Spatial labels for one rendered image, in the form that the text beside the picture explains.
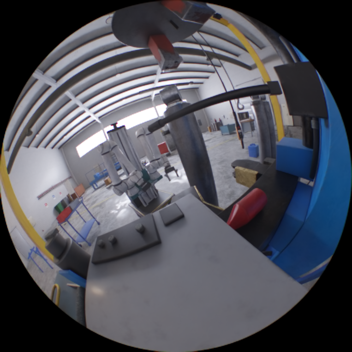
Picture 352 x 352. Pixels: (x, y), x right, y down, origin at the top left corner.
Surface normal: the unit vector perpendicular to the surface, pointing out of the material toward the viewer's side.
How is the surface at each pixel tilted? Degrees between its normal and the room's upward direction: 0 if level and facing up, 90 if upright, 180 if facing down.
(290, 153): 90
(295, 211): 0
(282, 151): 90
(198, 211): 0
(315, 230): 90
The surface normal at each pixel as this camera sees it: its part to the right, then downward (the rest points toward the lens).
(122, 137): 0.69, 0.04
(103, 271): -0.35, -0.86
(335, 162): -0.87, 0.44
